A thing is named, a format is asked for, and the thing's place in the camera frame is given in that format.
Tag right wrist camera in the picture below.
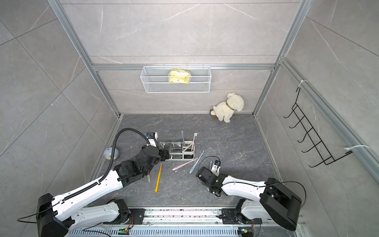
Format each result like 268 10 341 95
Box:
211 160 221 176

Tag yellow toothbrush pink bristles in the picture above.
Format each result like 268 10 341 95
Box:
155 163 162 193

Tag white plush dog toy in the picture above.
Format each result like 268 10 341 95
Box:
210 92 244 123

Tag black wall hook rack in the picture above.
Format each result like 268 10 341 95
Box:
283 87 353 168

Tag dark grey toothbrush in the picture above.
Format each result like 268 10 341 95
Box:
181 130 185 147

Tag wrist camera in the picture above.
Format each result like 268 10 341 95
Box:
146 132 159 148
211 160 221 176

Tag yellow packet in basket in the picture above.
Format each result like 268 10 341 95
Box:
169 69 191 84

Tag white wire wall basket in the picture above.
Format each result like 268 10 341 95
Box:
140 66 212 93

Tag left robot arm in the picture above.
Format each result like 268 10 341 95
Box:
34 128 170 237

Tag white toothbrush holder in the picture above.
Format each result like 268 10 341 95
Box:
159 141 195 161

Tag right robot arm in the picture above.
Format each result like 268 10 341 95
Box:
196 160 306 231

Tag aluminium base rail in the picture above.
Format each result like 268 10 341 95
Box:
68 207 310 237

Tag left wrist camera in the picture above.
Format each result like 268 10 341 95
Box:
146 132 159 148

